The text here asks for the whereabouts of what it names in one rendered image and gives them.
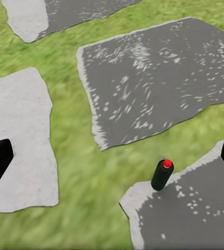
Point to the pesticide atomizer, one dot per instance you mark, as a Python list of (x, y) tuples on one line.
[(162, 174)]

